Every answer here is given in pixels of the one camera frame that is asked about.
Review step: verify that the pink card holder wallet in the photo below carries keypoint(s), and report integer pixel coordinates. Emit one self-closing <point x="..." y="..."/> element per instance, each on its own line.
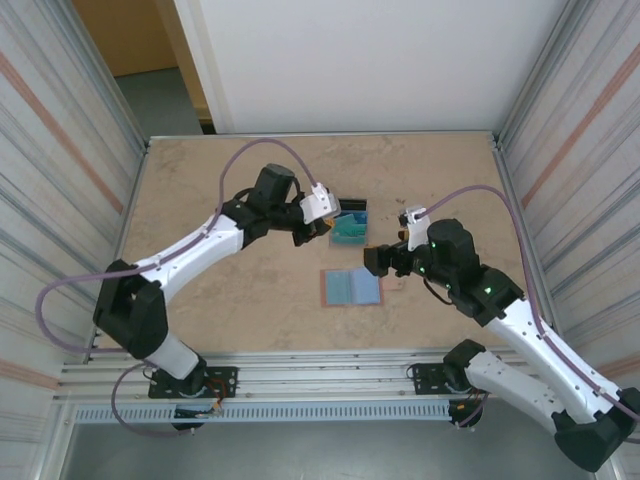
<point x="350" y="290"/>

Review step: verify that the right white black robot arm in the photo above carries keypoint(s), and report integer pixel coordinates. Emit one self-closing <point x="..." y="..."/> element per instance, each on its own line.
<point x="540" y="360"/>

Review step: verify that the teal card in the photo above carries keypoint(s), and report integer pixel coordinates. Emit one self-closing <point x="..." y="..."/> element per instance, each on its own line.
<point x="345" y="241"/>

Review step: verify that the black card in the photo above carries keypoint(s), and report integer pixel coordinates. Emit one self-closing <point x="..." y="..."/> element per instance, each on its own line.
<point x="355" y="205"/>

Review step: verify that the blue VIP card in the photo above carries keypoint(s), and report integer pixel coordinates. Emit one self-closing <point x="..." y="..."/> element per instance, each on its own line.
<point x="361" y="216"/>

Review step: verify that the wooden door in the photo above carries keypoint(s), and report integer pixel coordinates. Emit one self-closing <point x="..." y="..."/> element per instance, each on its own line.
<point x="130" y="35"/>

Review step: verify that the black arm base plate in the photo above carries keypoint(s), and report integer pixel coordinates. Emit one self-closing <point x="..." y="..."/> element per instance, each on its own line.
<point x="222" y="375"/>
<point x="425" y="372"/>

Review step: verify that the aluminium mounting rail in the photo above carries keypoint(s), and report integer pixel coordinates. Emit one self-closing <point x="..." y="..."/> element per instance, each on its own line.
<point x="325" y="372"/>

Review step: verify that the translucent enclosure side panel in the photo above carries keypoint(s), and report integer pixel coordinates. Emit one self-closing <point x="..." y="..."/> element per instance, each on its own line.
<point x="600" y="150"/>
<point x="40" y="150"/>

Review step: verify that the aluminium frame post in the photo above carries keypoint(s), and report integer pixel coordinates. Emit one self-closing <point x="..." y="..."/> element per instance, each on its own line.
<point x="106" y="75"/>
<point x="535" y="75"/>

